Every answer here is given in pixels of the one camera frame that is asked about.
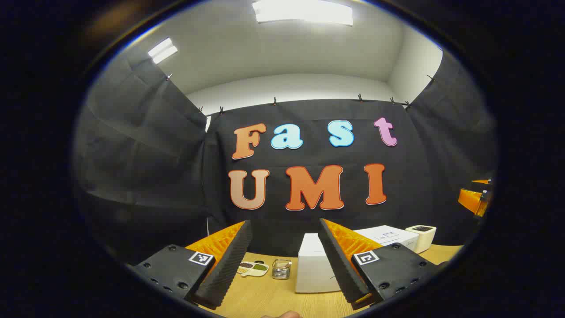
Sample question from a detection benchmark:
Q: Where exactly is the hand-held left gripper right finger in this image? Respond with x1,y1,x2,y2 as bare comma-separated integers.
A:
318,218,447,310

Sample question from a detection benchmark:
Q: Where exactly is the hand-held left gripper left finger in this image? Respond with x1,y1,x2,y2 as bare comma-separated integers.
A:
128,220,253,310

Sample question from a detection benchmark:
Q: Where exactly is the white microwave oven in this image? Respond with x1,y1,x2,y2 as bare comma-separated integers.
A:
295,224,419,293

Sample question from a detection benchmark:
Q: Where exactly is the white divided dish of beans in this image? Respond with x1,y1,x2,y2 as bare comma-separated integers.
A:
237,261,270,277

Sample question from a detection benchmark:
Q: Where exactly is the white toaster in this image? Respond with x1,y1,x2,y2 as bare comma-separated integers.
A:
405,225,437,254

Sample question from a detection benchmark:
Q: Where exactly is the ceiling light panel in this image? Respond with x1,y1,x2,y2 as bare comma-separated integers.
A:
252,0,354,26
148,38,179,64

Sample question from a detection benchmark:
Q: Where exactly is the metal wire basket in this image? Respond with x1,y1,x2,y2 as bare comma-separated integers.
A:
271,259,292,280

